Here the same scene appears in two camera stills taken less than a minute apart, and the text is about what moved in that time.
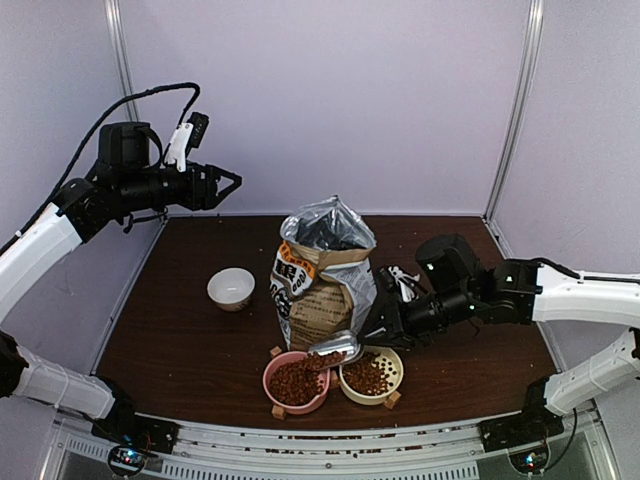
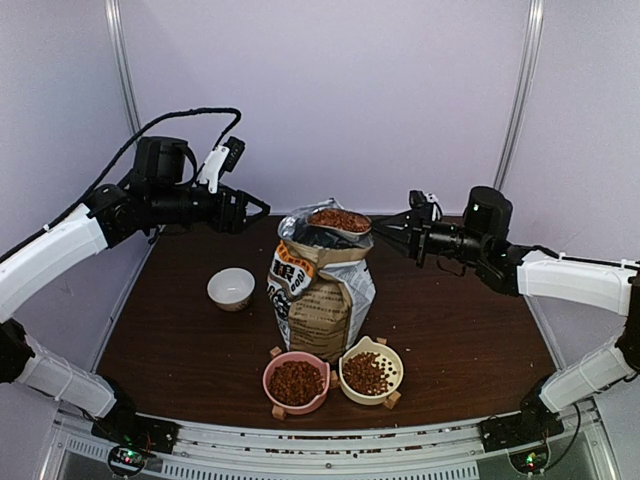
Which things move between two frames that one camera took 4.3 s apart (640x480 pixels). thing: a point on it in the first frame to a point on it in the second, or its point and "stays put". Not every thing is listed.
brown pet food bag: (323, 280) stays put
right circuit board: (529, 462) stays put
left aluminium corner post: (118, 38) stays put
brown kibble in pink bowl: (296, 382) stays put
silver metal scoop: (348, 342) to (347, 223)
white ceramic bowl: (231, 288) stays put
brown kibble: (316, 361) to (338, 219)
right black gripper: (398, 334) to (416, 241)
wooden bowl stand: (279, 412) stays put
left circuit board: (125, 460) stays put
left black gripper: (206, 198) to (234, 223)
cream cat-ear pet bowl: (372, 376) stays put
